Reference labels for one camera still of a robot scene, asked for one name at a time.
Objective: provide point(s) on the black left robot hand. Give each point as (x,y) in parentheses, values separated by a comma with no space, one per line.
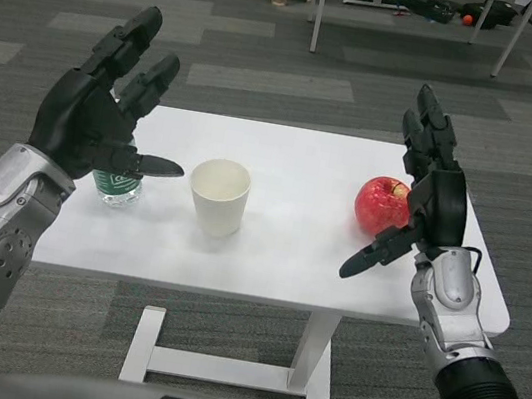
(81,119)

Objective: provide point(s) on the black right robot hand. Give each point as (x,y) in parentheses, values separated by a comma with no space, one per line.
(442,207)

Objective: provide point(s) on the white paper cup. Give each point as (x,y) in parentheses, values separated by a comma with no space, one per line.
(218,212)

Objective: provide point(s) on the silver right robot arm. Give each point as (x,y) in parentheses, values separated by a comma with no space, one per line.
(452,300)

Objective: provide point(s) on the red apple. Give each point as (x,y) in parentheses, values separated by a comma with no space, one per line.
(379,202)

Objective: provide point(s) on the clear water bottle green label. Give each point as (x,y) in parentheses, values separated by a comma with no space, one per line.
(118,189)

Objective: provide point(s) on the small orange ball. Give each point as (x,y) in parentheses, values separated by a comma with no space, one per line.
(468,20)

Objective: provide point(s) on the black bag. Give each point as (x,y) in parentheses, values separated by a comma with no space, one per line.
(497,16)

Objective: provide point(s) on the white bar on floor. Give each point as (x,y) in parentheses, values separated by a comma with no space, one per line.
(373,4)

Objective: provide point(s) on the white background table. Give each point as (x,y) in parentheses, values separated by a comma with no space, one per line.
(319,10)

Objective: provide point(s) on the white table leg frame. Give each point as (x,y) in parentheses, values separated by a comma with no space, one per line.
(316,359)

